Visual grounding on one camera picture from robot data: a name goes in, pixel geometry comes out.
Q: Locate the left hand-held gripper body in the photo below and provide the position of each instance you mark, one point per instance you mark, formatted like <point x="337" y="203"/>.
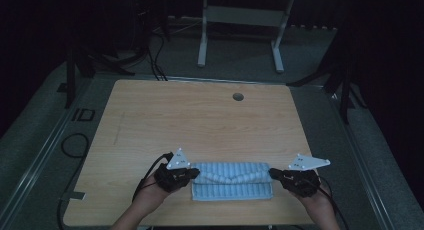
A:
<point x="173" y="176"/>

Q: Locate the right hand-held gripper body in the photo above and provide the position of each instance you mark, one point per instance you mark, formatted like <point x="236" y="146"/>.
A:
<point x="300" y="176"/>

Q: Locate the blue striped cloth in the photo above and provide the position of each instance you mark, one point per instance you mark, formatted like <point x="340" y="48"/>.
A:
<point x="232" y="181"/>

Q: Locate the person's left hand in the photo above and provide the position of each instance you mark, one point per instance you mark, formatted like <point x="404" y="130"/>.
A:
<point x="151" y="191"/>

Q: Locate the person's right hand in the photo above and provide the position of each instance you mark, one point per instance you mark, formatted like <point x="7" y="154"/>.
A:
<point x="315" y="198"/>

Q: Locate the round table grommet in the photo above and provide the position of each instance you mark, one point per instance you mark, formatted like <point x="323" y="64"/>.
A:
<point x="238" y="97"/>

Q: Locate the grey tape strip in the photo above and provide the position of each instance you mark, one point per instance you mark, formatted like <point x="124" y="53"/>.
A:
<point x="74" y="195"/>

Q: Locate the black metal stand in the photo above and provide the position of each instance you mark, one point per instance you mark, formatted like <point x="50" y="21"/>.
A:
<point x="90" y="61"/>
<point x="338" y="76"/>

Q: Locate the white metal table frame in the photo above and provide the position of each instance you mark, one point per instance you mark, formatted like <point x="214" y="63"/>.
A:
<point x="243" y="16"/>

